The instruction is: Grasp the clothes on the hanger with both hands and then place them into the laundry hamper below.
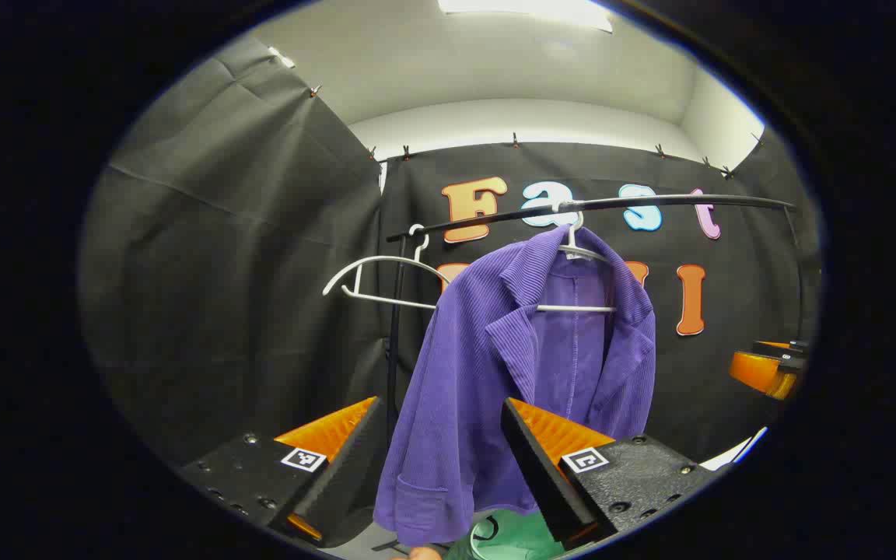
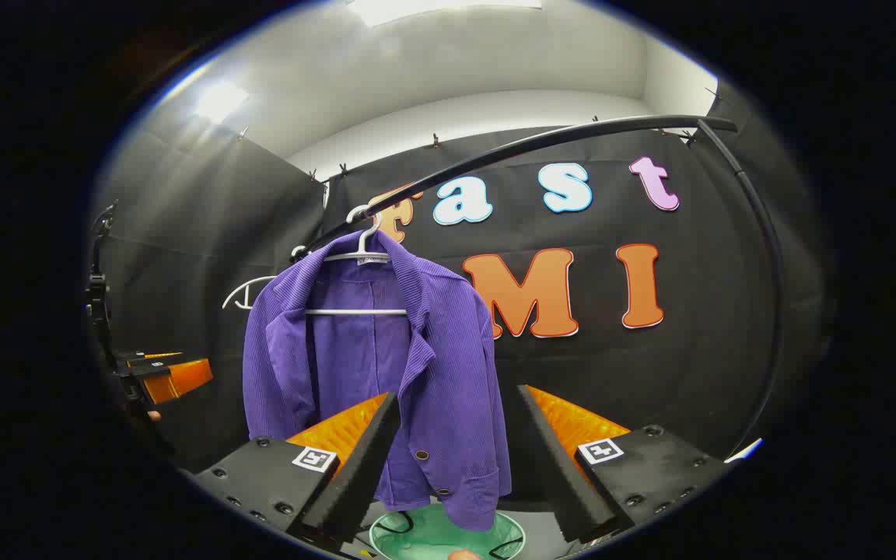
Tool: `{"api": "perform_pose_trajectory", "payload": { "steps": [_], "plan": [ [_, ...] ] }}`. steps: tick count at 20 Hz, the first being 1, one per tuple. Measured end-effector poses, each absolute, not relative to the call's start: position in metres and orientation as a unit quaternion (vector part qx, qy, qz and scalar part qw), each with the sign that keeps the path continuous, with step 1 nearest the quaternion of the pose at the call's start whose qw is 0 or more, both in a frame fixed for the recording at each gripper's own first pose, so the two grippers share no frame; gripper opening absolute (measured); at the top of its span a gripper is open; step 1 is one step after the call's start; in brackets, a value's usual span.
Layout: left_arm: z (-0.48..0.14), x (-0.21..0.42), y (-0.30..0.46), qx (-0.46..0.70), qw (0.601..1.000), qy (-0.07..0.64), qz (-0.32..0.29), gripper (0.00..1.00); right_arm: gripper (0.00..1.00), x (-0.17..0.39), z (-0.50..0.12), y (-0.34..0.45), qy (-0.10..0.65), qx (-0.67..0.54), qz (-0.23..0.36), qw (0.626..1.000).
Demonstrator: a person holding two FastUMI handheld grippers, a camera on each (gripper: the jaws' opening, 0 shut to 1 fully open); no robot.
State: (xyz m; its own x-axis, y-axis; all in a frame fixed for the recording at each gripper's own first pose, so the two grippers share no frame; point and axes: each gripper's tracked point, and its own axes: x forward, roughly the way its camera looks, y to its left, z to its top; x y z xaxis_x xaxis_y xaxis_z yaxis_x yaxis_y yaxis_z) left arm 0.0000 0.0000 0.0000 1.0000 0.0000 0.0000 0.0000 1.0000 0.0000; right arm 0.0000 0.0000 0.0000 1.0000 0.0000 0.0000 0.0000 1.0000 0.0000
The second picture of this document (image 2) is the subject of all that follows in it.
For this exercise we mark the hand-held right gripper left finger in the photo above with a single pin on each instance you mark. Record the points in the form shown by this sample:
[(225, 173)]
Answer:
[(362, 467)]

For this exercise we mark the large ceiling light panel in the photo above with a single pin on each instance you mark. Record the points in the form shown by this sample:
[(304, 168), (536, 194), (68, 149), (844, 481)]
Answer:
[(440, 9)]

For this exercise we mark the small ceiling light panel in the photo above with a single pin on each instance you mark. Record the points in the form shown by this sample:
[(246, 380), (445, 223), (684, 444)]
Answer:
[(218, 101)]

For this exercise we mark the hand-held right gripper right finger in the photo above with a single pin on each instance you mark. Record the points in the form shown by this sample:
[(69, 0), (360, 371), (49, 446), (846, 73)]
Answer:
[(549, 467)]

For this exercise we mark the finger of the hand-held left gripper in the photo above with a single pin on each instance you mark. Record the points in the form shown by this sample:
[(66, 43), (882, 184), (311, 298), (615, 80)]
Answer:
[(180, 379), (152, 358)]

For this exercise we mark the white plastic hanger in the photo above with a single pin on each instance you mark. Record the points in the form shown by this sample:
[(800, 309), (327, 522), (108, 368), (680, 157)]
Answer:
[(250, 281), (355, 312)]

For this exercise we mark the black backdrop cloth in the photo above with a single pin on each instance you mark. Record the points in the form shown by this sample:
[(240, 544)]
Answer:
[(689, 350)]

